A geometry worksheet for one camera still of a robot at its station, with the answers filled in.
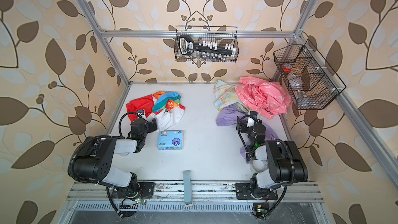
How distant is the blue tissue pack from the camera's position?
860mm

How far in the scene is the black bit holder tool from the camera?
0.84 metres

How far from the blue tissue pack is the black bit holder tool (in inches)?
19.4
